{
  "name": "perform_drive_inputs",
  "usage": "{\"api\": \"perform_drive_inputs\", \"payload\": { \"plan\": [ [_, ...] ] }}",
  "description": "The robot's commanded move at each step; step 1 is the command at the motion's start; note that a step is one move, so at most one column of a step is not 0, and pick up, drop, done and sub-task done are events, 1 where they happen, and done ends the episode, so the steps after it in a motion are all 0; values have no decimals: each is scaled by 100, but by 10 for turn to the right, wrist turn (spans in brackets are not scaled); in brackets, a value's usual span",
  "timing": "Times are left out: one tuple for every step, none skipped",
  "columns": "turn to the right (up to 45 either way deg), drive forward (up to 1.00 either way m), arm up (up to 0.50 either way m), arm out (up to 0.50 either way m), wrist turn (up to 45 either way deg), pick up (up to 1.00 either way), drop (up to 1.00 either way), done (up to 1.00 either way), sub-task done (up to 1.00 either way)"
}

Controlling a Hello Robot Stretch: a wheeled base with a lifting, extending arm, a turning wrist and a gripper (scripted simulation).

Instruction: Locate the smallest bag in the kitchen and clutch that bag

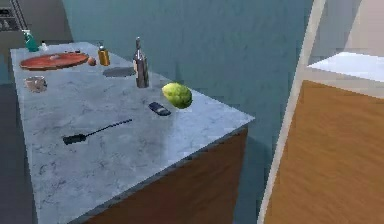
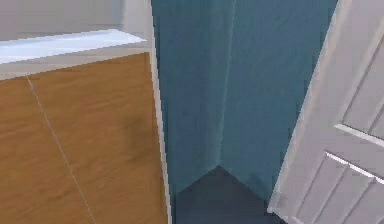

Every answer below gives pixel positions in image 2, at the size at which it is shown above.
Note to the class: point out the brown wooden cupboard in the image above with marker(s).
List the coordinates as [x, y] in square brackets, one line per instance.
[83, 133]

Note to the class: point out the white panelled room door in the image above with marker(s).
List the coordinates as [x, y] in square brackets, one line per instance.
[336, 140]

